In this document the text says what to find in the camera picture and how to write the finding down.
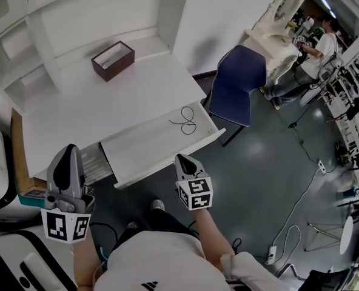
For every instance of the teal packet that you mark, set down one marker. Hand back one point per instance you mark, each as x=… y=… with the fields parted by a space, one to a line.
x=31 y=200

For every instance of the person's left shoe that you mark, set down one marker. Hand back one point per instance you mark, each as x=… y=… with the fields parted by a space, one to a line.
x=132 y=225

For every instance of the person's black trousers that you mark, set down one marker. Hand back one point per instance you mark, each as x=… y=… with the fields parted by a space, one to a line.
x=164 y=223

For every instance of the cardboard box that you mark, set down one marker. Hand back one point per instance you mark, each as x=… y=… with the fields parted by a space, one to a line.
x=18 y=150

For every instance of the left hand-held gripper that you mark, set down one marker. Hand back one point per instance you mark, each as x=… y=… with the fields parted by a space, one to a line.
x=65 y=223

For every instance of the small white power strip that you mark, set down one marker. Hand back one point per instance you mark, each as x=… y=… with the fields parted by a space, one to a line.
x=321 y=167

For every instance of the white desk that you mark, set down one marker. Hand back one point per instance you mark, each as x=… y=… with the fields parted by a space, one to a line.
x=91 y=102

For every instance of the brown tissue box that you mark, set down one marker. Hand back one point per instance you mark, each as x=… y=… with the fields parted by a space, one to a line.
x=116 y=68

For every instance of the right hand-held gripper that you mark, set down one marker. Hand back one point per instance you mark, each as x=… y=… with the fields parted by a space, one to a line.
x=199 y=196

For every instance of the person's right forearm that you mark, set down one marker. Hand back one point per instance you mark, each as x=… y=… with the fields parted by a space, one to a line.
x=214 y=238

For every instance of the long white power strip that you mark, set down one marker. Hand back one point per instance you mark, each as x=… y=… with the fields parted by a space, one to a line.
x=271 y=255

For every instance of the person's right shoe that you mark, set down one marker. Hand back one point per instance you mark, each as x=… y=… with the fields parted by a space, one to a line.
x=157 y=205

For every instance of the wide white desk drawer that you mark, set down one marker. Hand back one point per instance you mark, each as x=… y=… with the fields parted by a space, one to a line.
x=143 y=144

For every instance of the person's left forearm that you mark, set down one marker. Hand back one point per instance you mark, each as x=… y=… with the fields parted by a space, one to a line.
x=85 y=259

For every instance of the oval vanity mirror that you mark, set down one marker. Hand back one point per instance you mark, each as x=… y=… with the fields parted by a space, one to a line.
x=281 y=11

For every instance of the person's white shirt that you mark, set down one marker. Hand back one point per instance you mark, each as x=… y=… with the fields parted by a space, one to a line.
x=155 y=262

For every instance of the cream vanity table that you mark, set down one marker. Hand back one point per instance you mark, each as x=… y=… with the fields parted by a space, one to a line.
x=276 y=53

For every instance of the round white table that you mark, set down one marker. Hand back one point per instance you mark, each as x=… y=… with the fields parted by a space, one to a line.
x=346 y=235

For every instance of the person's shoe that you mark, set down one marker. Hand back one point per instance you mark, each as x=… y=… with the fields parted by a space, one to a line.
x=157 y=205
x=132 y=225

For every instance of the blue chair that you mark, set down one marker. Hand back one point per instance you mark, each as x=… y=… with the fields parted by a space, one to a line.
x=237 y=86

